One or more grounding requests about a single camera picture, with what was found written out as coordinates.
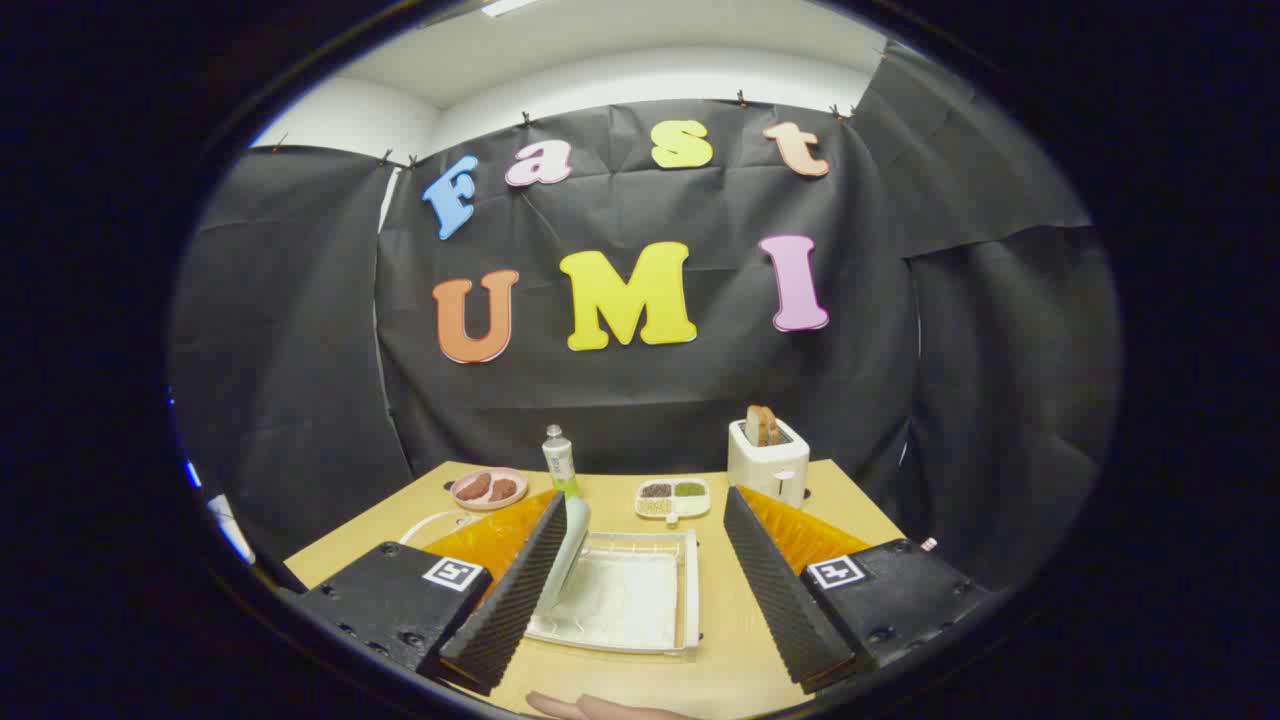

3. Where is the black backdrop cloth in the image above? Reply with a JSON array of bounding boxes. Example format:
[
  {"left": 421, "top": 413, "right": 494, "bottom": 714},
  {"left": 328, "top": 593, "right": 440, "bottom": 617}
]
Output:
[{"left": 170, "top": 40, "right": 1121, "bottom": 591}]

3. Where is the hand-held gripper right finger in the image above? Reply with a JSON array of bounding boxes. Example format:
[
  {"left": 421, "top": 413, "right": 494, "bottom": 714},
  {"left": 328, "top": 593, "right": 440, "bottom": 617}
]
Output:
[{"left": 722, "top": 486, "right": 991, "bottom": 693}]

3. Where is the white wire dish rack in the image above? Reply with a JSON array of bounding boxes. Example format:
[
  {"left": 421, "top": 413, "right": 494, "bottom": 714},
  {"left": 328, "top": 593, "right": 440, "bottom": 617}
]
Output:
[{"left": 400, "top": 510, "right": 701, "bottom": 658}]

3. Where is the white toaster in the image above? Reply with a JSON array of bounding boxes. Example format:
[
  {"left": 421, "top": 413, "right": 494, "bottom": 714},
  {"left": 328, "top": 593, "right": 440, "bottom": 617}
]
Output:
[{"left": 727, "top": 418, "right": 811, "bottom": 509}]

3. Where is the white divided grain dish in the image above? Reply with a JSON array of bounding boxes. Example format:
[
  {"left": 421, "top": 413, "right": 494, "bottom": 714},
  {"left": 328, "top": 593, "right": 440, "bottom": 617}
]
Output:
[{"left": 635, "top": 478, "right": 712, "bottom": 521}]

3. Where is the pink plate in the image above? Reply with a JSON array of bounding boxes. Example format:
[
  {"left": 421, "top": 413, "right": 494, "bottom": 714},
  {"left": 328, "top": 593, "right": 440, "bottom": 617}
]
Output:
[{"left": 450, "top": 467, "right": 529, "bottom": 512}]

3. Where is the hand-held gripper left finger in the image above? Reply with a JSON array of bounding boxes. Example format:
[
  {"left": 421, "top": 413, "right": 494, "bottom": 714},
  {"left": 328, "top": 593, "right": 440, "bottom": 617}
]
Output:
[{"left": 295, "top": 490, "right": 569, "bottom": 696}]

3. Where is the pale green plate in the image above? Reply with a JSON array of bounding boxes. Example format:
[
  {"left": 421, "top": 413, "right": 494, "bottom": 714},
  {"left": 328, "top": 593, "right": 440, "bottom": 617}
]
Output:
[{"left": 538, "top": 495, "right": 592, "bottom": 613}]

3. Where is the green drink bottle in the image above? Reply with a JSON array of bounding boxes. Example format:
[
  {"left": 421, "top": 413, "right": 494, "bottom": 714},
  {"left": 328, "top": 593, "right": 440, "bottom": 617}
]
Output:
[{"left": 542, "top": 425, "right": 581, "bottom": 498}]

